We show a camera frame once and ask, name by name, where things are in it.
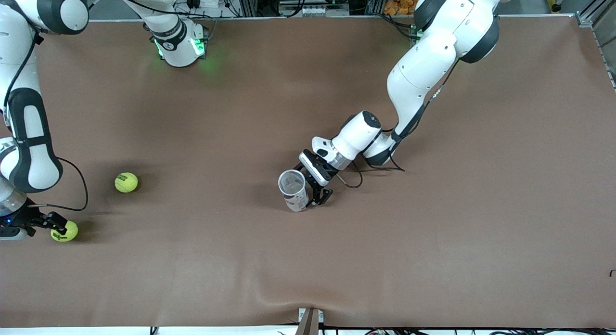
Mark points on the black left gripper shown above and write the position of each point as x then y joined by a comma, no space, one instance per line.
318,183

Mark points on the yellow tennis ball Wilson print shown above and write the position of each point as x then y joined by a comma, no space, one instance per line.
67,235

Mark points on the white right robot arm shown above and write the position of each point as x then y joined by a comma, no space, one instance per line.
29,133

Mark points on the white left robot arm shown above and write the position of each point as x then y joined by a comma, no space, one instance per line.
423,70

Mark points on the yellow tennis ball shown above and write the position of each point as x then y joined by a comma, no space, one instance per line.
126,182

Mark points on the blue white tennis ball can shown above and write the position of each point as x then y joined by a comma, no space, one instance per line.
294,195

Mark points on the orange objects pile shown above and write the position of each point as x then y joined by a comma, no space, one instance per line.
402,5

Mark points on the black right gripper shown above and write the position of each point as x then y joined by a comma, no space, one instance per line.
30,219

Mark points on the aluminium frame profile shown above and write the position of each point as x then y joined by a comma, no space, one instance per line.
584,19

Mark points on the white power strip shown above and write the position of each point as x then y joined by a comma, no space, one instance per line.
209,2

